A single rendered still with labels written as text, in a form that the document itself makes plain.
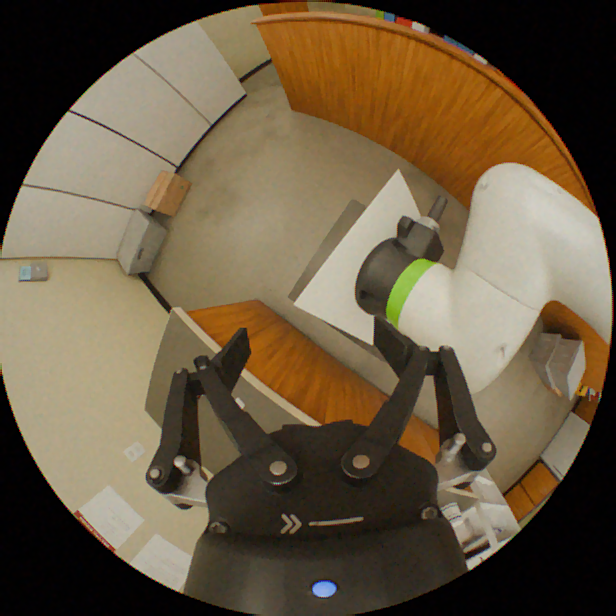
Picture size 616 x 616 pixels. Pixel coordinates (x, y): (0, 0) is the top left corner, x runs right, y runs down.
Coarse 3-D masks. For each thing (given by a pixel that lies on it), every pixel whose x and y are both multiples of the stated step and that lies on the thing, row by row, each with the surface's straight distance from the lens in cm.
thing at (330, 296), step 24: (384, 192) 31; (408, 192) 36; (384, 216) 32; (408, 216) 37; (360, 240) 29; (336, 264) 28; (360, 264) 31; (312, 288) 27; (336, 288) 30; (312, 312) 30; (336, 312) 33; (360, 312) 37; (360, 336) 42
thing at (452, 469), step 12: (444, 444) 10; (456, 444) 9; (444, 456) 9; (456, 456) 10; (444, 468) 9; (456, 468) 9; (468, 468) 9; (444, 480) 9; (456, 480) 9; (468, 480) 10
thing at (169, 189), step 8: (160, 176) 238; (168, 176) 223; (176, 176) 218; (160, 184) 229; (168, 184) 215; (176, 184) 220; (184, 184) 226; (152, 192) 234; (160, 192) 222; (168, 192) 217; (176, 192) 223; (184, 192) 230; (152, 200) 228; (160, 200) 216; (168, 200) 220; (176, 200) 226; (152, 208) 223; (160, 208) 218; (168, 208) 223; (176, 208) 230
